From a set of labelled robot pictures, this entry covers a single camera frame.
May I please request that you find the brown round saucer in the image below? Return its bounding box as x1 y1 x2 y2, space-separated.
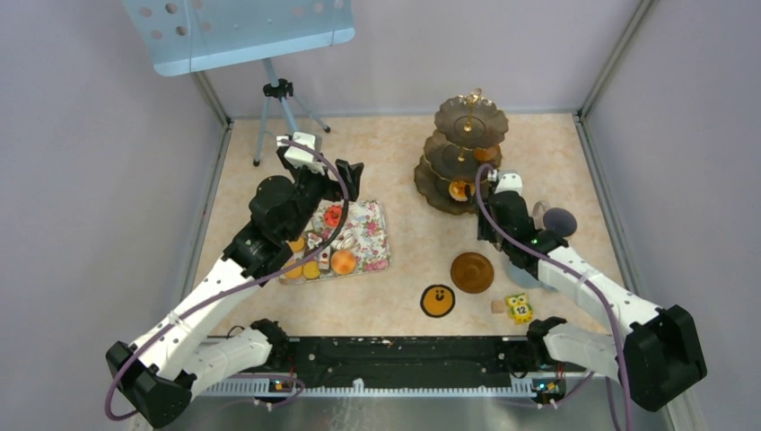
450 252 494 295

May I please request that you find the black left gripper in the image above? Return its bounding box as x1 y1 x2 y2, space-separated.
278 149 363 242

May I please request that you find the red sprinkled donut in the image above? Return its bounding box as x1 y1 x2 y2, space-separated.
322 205 348 228

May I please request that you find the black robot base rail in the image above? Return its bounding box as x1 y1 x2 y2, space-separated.
244 336 580 397

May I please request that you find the owl number block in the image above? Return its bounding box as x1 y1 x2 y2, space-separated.
504 293 533 324

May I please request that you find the floral serving tray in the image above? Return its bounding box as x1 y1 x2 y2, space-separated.
278 199 391 285

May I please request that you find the white cake slice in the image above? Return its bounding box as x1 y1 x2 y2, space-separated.
318 248 332 273

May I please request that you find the orange fruit tart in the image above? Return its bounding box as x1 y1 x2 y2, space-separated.
448 181 473 203

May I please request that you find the blue mug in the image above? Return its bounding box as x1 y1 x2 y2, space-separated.
506 262 556 292

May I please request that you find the round biscuit cookie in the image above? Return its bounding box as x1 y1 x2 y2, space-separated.
289 237 306 253

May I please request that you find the light blue music stand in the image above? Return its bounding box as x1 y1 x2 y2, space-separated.
122 0 355 133

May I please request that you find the three-tier smoked glass stand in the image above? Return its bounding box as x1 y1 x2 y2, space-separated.
414 87 509 216

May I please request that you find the white chocolate-striped donut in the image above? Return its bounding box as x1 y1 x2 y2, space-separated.
331 229 356 251

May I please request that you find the small wooden cube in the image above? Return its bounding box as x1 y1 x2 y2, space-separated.
490 300 506 314

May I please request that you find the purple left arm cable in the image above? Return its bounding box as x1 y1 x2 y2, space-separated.
104 139 352 422

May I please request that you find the brown croissant pastry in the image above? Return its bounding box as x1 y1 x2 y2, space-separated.
473 145 501 163

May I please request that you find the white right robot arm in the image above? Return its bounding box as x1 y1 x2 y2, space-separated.
474 189 708 412

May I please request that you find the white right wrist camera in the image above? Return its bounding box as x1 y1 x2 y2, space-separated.
494 172 523 196

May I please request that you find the smiley face coaster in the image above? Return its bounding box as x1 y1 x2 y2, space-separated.
419 285 456 318

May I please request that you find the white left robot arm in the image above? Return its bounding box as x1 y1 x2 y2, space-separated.
103 158 364 428

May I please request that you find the round golden bun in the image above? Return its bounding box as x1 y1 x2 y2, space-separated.
330 250 356 276

